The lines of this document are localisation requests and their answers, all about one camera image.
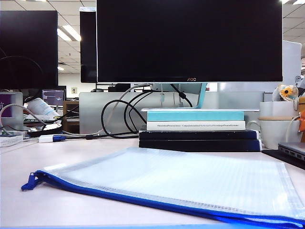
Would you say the white box with purple panel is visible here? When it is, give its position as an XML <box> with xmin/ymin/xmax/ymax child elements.
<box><xmin>0</xmin><ymin>91</ymin><xmax>24</xmax><ymax>131</ymax></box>

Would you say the grey laptop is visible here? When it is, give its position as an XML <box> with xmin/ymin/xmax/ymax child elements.
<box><xmin>278</xmin><ymin>142</ymin><xmax>305</xmax><ymax>161</ymax></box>

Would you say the transparent file bag blue zipper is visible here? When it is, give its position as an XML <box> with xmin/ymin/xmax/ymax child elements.
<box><xmin>20</xmin><ymin>146</ymin><xmax>305</xmax><ymax>229</ymax></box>

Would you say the pale blue plush toy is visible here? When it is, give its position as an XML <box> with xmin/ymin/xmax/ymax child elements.
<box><xmin>295</xmin><ymin>75</ymin><xmax>305</xmax><ymax>96</ymax></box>

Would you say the white curved cable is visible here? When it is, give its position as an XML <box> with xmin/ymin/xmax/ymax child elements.
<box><xmin>0</xmin><ymin>104</ymin><xmax>48</xmax><ymax>131</ymax></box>

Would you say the stack of white booklets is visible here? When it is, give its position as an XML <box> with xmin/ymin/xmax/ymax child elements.
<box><xmin>0</xmin><ymin>133</ymin><xmax>24</xmax><ymax>147</ymax></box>

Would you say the white plastic bottle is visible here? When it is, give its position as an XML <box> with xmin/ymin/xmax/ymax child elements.
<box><xmin>26</xmin><ymin>97</ymin><xmax>61</xmax><ymax>118</ymax></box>

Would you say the large black AOC monitor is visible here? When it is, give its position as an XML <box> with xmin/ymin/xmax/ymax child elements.
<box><xmin>96</xmin><ymin>0</ymin><xmax>284</xmax><ymax>83</ymax></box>

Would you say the wooden shelf unit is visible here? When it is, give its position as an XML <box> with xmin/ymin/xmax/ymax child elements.
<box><xmin>63</xmin><ymin>100</ymin><xmax>80</xmax><ymax>134</ymax></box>

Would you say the black monitor with thin bezel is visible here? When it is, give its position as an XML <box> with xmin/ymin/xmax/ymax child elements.
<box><xmin>0</xmin><ymin>10</ymin><xmax>59</xmax><ymax>89</ymax></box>

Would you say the white ceramic mug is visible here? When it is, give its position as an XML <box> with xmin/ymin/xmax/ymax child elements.
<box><xmin>247</xmin><ymin>119</ymin><xmax>301</xmax><ymax>150</ymax></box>

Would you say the ceiling light panel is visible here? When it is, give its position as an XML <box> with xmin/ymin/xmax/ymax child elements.
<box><xmin>57</xmin><ymin>25</ymin><xmax>82</xmax><ymax>42</ymax></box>

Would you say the black round monitor base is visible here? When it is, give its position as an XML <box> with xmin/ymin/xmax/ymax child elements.
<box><xmin>28</xmin><ymin>123</ymin><xmax>64</xmax><ymax>138</ymax></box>

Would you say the black monitor power cable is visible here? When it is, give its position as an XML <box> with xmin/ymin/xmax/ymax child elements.
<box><xmin>123</xmin><ymin>89</ymin><xmax>153</xmax><ymax>133</ymax></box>

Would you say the thin white cable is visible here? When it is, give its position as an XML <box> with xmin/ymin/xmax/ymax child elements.
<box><xmin>286</xmin><ymin>115</ymin><xmax>301</xmax><ymax>144</ymax></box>

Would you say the orange toy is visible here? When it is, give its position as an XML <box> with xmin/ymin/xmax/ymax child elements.
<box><xmin>297</xmin><ymin>111</ymin><xmax>305</xmax><ymax>133</ymax></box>

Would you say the thin black book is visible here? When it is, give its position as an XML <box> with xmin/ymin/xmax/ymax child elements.
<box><xmin>139</xmin><ymin>128</ymin><xmax>261</xmax><ymax>141</ymax></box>

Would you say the teal book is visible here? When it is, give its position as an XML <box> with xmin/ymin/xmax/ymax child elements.
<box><xmin>147</xmin><ymin>111</ymin><xmax>245</xmax><ymax>122</ymax></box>

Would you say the white cup with wooden band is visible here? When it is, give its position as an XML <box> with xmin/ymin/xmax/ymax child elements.
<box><xmin>259</xmin><ymin>101</ymin><xmax>299</xmax><ymax>121</ymax></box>

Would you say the black cable with ferrite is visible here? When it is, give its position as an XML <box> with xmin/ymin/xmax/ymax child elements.
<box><xmin>170</xmin><ymin>83</ymin><xmax>193</xmax><ymax>108</ymax></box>

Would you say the plush toy with sunflower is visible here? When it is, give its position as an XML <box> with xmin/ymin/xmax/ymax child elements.
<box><xmin>272</xmin><ymin>83</ymin><xmax>300</xmax><ymax>111</ymax></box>

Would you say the silver teal monitor stand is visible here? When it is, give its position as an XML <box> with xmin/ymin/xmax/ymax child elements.
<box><xmin>140</xmin><ymin>82</ymin><xmax>261</xmax><ymax>113</ymax></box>

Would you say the small lit background monitor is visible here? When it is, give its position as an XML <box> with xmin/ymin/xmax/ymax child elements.
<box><xmin>41</xmin><ymin>89</ymin><xmax>66</xmax><ymax>107</ymax></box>

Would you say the white book with printed spine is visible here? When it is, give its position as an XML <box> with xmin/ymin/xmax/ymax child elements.
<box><xmin>146</xmin><ymin>120</ymin><xmax>246</xmax><ymax>131</ymax></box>

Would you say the narrow black upright monitor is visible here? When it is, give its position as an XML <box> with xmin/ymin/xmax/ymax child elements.
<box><xmin>79</xmin><ymin>6</ymin><xmax>98</xmax><ymax>83</ymax></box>

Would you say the looped black cable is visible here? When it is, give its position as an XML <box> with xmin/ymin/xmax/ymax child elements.
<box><xmin>101</xmin><ymin>99</ymin><xmax>143</xmax><ymax>139</ymax></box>

